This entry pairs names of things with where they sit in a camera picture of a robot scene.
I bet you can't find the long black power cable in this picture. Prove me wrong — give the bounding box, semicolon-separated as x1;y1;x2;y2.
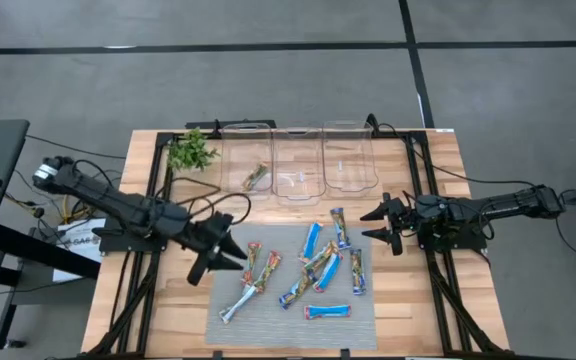
366;113;537;189

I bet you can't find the black floor cable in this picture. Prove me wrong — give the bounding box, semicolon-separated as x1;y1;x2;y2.
25;134;127;161

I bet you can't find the clear plastic bin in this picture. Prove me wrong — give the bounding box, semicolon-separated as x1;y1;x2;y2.
321;119;380;199
219;122;274;196
271;127;327;207

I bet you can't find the white paper sheet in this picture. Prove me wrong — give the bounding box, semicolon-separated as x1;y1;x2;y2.
52;218;107;283

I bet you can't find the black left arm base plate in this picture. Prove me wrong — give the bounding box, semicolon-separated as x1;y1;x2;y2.
92;219;169;254

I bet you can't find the yellow cable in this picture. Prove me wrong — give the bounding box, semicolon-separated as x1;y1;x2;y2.
59;193;95;224

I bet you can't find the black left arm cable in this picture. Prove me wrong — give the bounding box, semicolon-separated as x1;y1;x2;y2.
166;176;253;227

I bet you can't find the silver snack packet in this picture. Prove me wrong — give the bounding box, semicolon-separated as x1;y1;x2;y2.
349;248;368;297

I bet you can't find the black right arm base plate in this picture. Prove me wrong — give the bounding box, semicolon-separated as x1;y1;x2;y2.
417;219;489;253

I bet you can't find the silver white granola bar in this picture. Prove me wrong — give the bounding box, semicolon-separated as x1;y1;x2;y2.
218;284;260;326

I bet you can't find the green brown granola bar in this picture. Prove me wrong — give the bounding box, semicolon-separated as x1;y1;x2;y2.
241;162;271;193
303;240;341;282

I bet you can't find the black mounting bar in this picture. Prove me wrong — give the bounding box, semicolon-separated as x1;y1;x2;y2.
185;118;278;131

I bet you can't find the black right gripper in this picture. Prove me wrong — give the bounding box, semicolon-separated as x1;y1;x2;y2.
359;193;422;257

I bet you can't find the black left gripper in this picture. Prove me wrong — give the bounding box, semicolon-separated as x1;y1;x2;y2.
170;211;249;288

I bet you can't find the green potted plant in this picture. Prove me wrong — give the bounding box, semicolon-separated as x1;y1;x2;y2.
166;127;221;174

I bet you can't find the light blue granola bar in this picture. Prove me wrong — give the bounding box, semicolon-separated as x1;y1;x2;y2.
313;252;345;294
298;221;325;264

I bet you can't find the grey woven placemat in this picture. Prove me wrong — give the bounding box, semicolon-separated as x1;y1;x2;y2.
205;223;378;351

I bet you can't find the red blue snack packet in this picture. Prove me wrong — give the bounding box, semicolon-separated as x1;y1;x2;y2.
303;303;353;321

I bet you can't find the black aluminium table frame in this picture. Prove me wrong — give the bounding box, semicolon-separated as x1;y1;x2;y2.
85;127;507;359

